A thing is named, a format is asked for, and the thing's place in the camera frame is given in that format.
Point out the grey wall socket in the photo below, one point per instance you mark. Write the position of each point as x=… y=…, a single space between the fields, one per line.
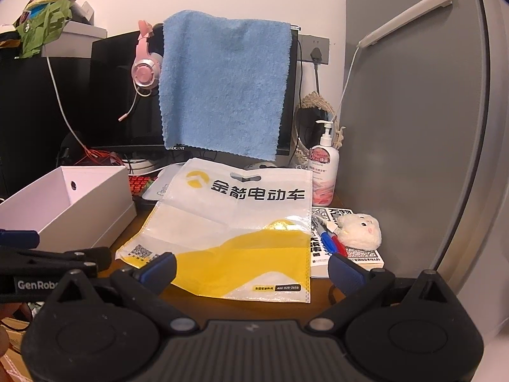
x=305 y=47

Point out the white pink printed can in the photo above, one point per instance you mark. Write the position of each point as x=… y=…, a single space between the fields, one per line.
x=324 y=167

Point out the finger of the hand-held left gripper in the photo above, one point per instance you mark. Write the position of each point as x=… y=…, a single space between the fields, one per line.
x=59 y=258
x=20 y=238

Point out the black and white book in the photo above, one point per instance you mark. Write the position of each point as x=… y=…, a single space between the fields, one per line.
x=358 y=258

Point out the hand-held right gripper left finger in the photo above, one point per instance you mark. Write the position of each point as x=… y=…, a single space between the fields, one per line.
x=161 y=266

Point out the white cardboard box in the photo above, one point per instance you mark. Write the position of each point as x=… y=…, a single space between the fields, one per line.
x=99 y=211

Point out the red keyboard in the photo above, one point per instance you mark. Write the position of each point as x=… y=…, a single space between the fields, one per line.
x=137 y=185

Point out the black computer monitor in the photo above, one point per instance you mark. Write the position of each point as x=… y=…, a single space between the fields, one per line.
x=111 y=99

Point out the white storage box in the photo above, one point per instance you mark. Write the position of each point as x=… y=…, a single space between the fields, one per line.
x=79 y=39

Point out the blue marker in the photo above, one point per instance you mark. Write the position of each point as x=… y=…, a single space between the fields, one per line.
x=327 y=240

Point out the white and yellow plastic bag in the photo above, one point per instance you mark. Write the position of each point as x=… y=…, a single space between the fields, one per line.
x=222 y=223

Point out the white plush toy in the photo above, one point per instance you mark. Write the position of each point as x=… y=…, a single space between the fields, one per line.
x=360 y=230

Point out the pink headset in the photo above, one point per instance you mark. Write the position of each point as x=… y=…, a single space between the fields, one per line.
x=144 y=69

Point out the green paper craft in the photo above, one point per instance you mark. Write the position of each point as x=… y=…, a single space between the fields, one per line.
x=43 y=20

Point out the red marker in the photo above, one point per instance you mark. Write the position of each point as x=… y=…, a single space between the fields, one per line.
x=338 y=246

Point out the black cabinet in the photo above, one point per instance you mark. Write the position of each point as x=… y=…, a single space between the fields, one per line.
x=28 y=119

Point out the blue towel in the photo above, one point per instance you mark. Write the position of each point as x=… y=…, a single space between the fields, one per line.
x=222 y=79

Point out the white bar lamp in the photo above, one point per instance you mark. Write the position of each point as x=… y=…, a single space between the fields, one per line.
x=405 y=16

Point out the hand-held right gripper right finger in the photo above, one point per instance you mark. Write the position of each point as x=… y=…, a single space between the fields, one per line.
x=346 y=270

